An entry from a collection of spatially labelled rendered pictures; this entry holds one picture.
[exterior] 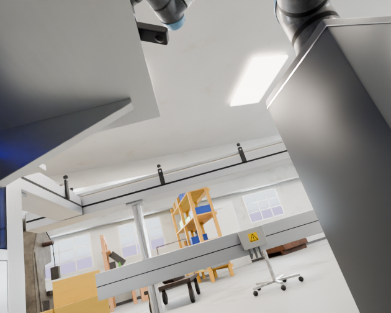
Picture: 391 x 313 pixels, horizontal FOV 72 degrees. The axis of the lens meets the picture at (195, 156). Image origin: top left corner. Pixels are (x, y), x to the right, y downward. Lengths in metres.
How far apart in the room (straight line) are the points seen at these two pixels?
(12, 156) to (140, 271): 0.90
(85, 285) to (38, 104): 3.58
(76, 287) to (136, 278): 2.72
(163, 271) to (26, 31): 1.15
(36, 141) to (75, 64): 0.22
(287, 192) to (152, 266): 9.78
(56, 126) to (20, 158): 0.10
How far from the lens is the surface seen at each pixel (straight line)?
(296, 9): 0.72
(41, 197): 1.17
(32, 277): 6.88
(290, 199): 10.93
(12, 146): 0.73
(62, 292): 4.12
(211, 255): 1.40
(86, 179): 6.51
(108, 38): 0.54
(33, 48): 0.56
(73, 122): 0.69
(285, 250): 8.75
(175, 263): 1.40
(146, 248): 1.44
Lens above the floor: 0.46
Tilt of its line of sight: 21 degrees up
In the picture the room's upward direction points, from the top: 17 degrees counter-clockwise
